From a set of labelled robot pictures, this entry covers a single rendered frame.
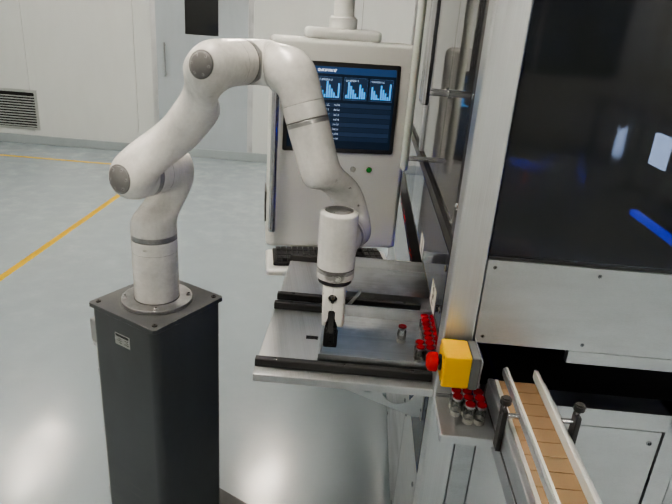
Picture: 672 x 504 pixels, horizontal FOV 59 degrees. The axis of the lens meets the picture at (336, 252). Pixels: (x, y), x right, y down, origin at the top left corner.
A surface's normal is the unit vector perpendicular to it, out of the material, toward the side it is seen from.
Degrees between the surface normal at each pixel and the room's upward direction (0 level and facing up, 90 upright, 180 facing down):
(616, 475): 90
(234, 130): 90
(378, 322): 0
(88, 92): 90
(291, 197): 90
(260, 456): 0
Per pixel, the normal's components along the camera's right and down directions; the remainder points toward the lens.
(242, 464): 0.07, -0.93
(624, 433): -0.06, 0.36
